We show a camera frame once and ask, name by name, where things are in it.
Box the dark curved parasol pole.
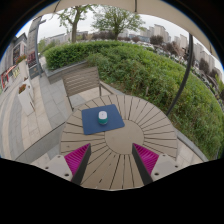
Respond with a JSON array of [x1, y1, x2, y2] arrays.
[[165, 32, 194, 117]]

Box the slim-trunked tree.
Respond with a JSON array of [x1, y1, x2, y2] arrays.
[[56, 3, 98, 44]]

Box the green hedge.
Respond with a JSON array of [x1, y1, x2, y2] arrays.
[[43, 39, 224, 160]]

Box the group of apartment buildings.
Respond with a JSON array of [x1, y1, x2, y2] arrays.
[[139, 23, 216, 73]]

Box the white and green computer mouse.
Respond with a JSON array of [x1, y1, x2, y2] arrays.
[[97, 110, 109, 126]]

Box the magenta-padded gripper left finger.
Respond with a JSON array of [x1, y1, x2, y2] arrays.
[[40, 142, 92, 186]]

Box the brown slatted chair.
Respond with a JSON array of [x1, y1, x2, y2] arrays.
[[61, 65, 114, 113]]

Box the white planter with flowers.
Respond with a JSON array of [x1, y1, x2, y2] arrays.
[[17, 83, 36, 116]]

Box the beige parasol canopy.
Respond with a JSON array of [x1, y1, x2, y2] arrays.
[[28, 0, 214, 51]]

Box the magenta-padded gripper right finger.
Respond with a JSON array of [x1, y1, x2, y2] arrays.
[[131, 142, 184, 186]]

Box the blue mouse pad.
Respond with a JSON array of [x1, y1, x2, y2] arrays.
[[81, 103, 126, 136]]

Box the round-crowned tree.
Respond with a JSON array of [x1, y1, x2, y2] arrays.
[[91, 4, 146, 41]]

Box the tall grey sign post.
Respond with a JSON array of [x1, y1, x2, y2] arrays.
[[26, 16, 48, 79]]

